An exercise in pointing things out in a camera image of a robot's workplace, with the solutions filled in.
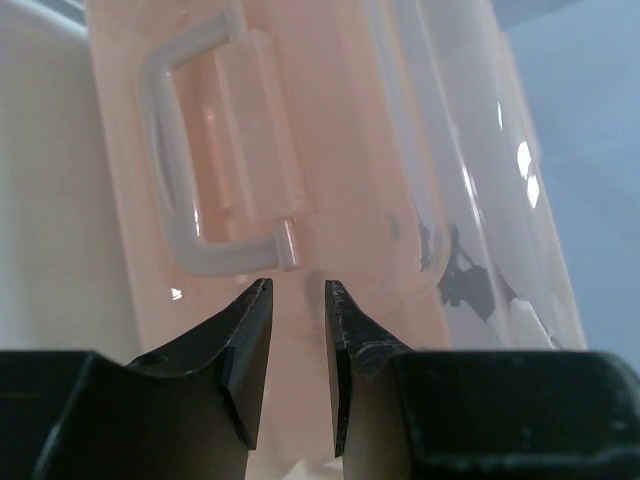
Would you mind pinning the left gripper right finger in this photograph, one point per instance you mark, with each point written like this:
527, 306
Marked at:
400, 413

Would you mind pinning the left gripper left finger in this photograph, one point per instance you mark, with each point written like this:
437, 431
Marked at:
189, 409

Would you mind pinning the pink plastic tool box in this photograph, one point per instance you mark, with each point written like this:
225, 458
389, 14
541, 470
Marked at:
384, 144

